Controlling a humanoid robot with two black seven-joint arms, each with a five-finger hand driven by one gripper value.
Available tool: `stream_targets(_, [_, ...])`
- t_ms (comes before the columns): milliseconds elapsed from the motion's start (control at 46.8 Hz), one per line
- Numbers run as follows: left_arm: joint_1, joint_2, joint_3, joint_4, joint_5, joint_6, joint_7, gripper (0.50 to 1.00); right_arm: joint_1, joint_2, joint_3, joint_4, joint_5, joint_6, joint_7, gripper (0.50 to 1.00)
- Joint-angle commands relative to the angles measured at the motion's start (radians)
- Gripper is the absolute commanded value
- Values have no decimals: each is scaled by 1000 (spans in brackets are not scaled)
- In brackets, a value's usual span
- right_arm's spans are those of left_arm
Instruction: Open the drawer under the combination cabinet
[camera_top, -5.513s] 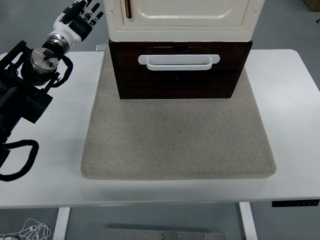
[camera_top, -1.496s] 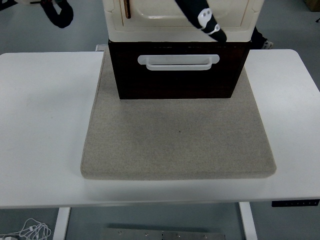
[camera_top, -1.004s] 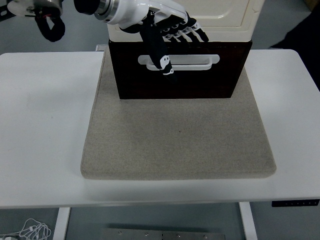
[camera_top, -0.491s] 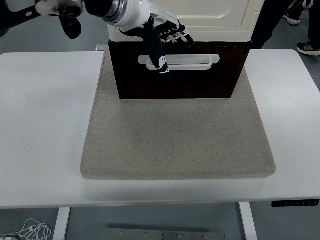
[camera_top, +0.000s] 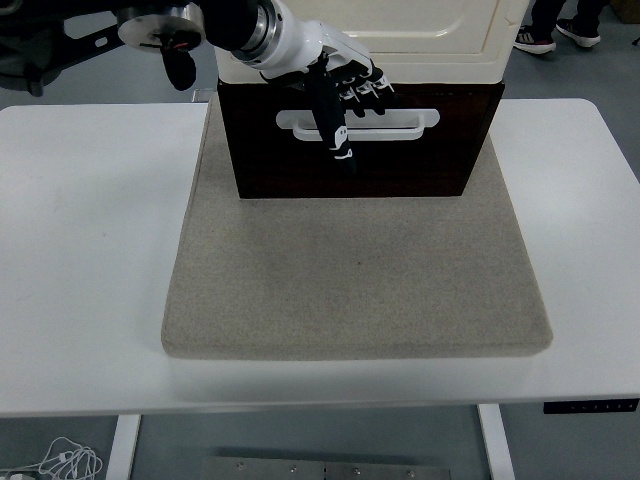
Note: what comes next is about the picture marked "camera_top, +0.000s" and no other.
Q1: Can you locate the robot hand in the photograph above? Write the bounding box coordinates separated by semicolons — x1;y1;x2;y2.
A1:
258;0;397;177

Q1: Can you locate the white drawer handle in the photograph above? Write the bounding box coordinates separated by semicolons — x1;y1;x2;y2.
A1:
275;108;441;143

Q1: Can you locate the dark wood drawer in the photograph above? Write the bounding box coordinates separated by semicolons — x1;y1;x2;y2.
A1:
221;85;501;150

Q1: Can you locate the dark wood drawer housing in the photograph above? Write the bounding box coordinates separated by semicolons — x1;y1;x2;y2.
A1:
217;79;507;200

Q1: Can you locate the person's leg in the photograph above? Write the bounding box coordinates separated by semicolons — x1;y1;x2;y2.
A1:
513;0;569;55
555;0;612;49

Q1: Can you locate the grey fabric mat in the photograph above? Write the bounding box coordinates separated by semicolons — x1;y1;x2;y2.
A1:
159;92;555;362

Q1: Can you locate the cardboard box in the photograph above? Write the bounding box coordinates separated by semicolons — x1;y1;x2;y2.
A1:
610;0;640;24

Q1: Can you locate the white table leg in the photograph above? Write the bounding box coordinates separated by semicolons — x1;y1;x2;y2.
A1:
105;413;143;480
477;403;516;480

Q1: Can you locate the black table control panel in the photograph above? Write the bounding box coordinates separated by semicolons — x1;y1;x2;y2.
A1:
543;398;640;415

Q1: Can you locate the white cable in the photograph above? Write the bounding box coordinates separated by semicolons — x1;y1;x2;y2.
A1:
37;435;105;480

